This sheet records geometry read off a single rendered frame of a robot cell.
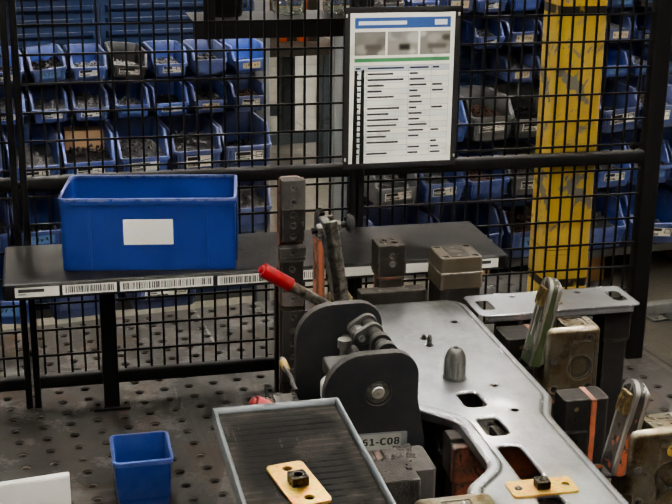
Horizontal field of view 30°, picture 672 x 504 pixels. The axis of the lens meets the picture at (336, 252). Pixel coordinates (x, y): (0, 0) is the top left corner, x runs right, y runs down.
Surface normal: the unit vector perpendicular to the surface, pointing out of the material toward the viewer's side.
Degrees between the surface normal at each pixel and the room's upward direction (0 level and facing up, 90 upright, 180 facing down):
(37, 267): 0
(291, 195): 90
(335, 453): 0
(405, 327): 0
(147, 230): 90
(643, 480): 90
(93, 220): 90
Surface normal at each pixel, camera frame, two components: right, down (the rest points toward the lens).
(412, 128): 0.22, 0.30
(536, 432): 0.01, -0.95
